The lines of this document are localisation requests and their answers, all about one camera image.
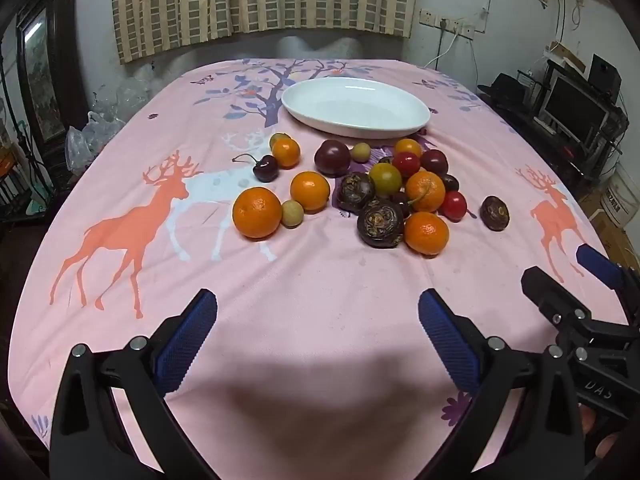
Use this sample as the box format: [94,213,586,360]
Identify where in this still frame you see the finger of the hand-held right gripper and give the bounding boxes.
[521,266,601,346]
[576,244,640,311]

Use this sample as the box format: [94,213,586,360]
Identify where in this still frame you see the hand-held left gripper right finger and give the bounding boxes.
[418,288,587,480]

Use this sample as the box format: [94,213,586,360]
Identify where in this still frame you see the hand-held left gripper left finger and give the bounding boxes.
[49,287,221,480]

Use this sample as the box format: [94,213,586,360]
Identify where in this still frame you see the red cherry tomato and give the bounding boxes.
[391,152,421,177]
[440,191,467,222]

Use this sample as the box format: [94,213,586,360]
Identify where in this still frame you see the large orange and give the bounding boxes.
[232,186,284,239]

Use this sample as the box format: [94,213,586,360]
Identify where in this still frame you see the small green fruit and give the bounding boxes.
[280,199,304,228]

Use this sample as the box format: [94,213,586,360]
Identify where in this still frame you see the dark red plum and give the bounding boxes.
[420,149,449,176]

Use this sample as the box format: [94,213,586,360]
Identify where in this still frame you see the small orange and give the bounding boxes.
[272,138,301,169]
[393,138,424,158]

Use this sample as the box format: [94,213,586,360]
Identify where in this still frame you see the smooth dark purple plum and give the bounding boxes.
[314,139,351,177]

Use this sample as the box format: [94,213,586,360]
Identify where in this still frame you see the white oval plate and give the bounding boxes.
[281,78,432,139]

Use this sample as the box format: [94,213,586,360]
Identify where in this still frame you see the person's right hand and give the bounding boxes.
[580,405,622,461]

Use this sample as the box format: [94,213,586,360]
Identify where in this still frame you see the pink deer-print tablecloth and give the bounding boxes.
[7,58,633,480]

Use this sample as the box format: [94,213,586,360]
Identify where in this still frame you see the black desk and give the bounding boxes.
[477,85,631,186]

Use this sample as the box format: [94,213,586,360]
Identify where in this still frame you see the computer monitor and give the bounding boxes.
[542,72,611,136]

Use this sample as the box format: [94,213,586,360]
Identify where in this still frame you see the yellow-green tomato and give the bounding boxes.
[369,163,403,197]

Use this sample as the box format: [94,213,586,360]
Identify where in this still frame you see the black speaker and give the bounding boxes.
[587,54,622,96]

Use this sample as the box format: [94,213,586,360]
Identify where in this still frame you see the dark cherry with stem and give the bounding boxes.
[232,153,279,183]

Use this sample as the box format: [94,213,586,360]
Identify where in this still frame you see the black hat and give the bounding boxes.
[487,73,531,106]

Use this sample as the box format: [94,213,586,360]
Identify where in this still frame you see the cluttered metal rack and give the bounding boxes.
[0,145,51,211]

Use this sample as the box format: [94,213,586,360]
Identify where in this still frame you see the clear plastic bags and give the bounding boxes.
[65,77,151,171]

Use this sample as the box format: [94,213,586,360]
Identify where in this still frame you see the dark framed picture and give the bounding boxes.
[15,2,68,146]

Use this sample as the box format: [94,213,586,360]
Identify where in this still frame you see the beige checked curtain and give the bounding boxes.
[111,0,421,65]

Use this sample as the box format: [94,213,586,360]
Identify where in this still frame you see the white power cable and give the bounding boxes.
[425,30,458,68]

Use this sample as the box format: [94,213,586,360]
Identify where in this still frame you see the white wall socket strip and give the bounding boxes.
[440,17,476,38]

